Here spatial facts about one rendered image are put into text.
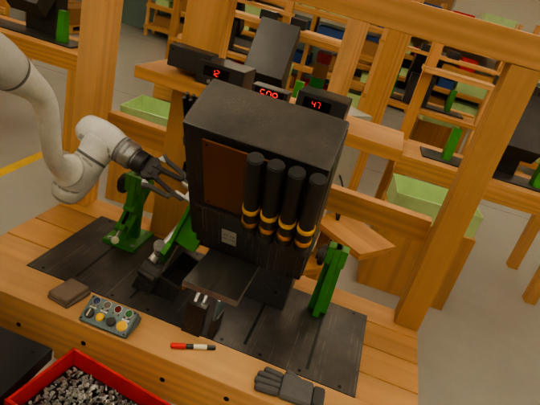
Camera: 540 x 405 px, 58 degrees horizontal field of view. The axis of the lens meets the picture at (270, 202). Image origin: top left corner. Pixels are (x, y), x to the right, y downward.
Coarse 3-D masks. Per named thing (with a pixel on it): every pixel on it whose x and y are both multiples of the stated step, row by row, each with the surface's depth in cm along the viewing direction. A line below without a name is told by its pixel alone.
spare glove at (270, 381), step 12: (264, 372) 136; (276, 372) 138; (288, 372) 139; (264, 384) 133; (276, 384) 134; (288, 384) 134; (300, 384) 135; (312, 384) 137; (288, 396) 131; (300, 396) 131; (312, 396) 134; (324, 396) 134
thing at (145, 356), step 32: (0, 256) 156; (0, 288) 143; (32, 288) 146; (0, 320) 147; (32, 320) 143; (64, 320) 140; (160, 320) 148; (64, 352) 145; (96, 352) 141; (128, 352) 138; (160, 352) 136; (192, 352) 140; (224, 352) 143; (160, 384) 139; (192, 384) 135; (224, 384) 132; (320, 384) 141
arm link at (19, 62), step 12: (0, 36) 101; (0, 48) 101; (12, 48) 104; (0, 60) 101; (12, 60) 104; (24, 60) 108; (0, 72) 103; (12, 72) 105; (24, 72) 109; (0, 84) 106; (12, 84) 108
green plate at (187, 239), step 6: (186, 210) 143; (186, 216) 144; (180, 222) 145; (186, 222) 146; (180, 228) 146; (186, 228) 147; (174, 234) 147; (180, 234) 148; (186, 234) 147; (192, 234) 147; (174, 240) 149; (180, 240) 149; (186, 240) 148; (192, 240) 148; (198, 240) 147; (186, 246) 149; (192, 246) 148; (198, 246) 152
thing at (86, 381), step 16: (80, 352) 127; (48, 368) 120; (64, 368) 126; (80, 368) 128; (96, 368) 126; (32, 384) 116; (48, 384) 122; (64, 384) 121; (80, 384) 124; (96, 384) 124; (112, 384) 125; (128, 384) 123; (16, 400) 113; (32, 400) 116; (48, 400) 117; (64, 400) 117; (80, 400) 118; (96, 400) 121; (112, 400) 122; (128, 400) 123; (144, 400) 122; (160, 400) 120
